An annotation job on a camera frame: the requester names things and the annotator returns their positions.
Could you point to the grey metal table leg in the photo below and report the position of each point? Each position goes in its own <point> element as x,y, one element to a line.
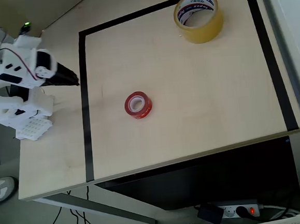
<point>299,165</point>

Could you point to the red tape roll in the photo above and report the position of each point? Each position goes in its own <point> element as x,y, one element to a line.
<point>138,105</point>

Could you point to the grey metal table frame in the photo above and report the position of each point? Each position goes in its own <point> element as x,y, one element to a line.
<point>100,206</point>

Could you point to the black round plug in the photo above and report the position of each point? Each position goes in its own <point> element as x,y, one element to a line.
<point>242,211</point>

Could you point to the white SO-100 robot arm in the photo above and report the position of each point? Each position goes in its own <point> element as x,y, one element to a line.
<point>9,102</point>

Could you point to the black plug with green light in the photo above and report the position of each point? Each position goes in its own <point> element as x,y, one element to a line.
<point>25,28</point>

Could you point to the white power strip red switch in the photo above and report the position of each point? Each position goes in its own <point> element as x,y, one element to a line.
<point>231,210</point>

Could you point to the black power adapter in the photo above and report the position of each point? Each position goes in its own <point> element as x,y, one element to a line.
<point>210,213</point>

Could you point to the yellow packing tape roll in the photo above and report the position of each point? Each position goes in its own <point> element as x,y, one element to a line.
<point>206,29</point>

